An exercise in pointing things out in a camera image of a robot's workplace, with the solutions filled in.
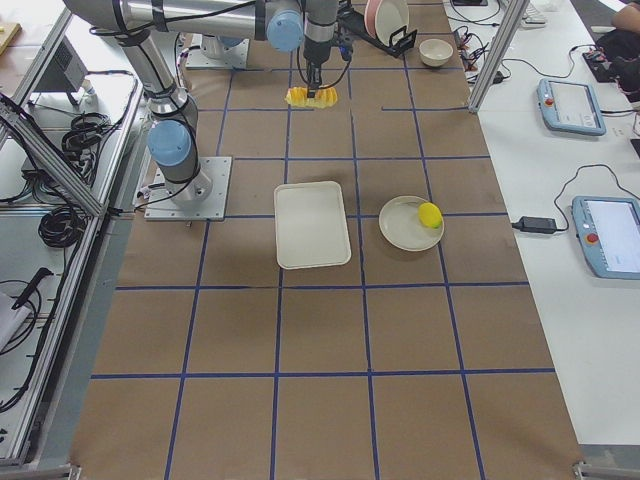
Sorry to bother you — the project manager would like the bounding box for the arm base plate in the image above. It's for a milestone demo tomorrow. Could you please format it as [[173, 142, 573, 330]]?
[[144, 156, 232, 221]]

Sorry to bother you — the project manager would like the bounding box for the pink plate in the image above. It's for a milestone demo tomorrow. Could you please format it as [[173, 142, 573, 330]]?
[[364, 0, 380, 38]]

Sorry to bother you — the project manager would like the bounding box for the usb hub with cables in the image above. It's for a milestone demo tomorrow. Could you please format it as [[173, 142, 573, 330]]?
[[453, 26, 489, 72]]

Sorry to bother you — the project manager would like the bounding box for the white rectangular tray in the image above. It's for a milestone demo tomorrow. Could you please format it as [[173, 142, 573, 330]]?
[[274, 181, 351, 270]]

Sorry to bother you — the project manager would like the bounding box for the black power adapter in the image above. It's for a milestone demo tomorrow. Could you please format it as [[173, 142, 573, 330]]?
[[511, 216, 558, 234]]

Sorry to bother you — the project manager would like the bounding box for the teach pendant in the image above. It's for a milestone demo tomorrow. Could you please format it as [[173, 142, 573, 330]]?
[[571, 196, 639, 280], [536, 78, 607, 136]]

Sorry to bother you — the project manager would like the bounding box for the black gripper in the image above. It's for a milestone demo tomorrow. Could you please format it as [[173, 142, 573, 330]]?
[[302, 35, 334, 98]]

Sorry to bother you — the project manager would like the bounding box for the striped bread roll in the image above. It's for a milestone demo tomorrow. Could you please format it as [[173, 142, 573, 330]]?
[[285, 87, 338, 109]]

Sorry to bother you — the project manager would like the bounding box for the far teach pendant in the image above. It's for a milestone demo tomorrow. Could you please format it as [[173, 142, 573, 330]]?
[[536, 78, 607, 136]]

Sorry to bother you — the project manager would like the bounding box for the cream plate in rack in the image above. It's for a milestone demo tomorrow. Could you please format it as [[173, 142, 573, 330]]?
[[375, 0, 409, 46]]

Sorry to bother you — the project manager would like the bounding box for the cream bowl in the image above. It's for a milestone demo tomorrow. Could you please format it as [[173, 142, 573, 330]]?
[[419, 38, 454, 68]]

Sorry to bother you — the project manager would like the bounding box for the black plate rack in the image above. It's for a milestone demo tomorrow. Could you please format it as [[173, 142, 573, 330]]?
[[337, 7, 417, 58]]

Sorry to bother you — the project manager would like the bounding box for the cream plate with lemon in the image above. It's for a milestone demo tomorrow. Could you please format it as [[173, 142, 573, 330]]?
[[379, 196, 444, 252]]

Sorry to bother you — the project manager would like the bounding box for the near teach pendant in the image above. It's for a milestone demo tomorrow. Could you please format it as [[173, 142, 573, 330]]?
[[571, 196, 639, 280]]

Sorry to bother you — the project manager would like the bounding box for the yellow lemon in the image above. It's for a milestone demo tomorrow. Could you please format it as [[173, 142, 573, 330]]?
[[417, 202, 443, 229]]

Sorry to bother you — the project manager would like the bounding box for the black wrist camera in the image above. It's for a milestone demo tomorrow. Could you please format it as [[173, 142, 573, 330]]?
[[332, 26, 353, 64]]

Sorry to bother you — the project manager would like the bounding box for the aluminium frame post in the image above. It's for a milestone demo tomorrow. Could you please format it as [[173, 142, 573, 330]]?
[[468, 0, 528, 114]]

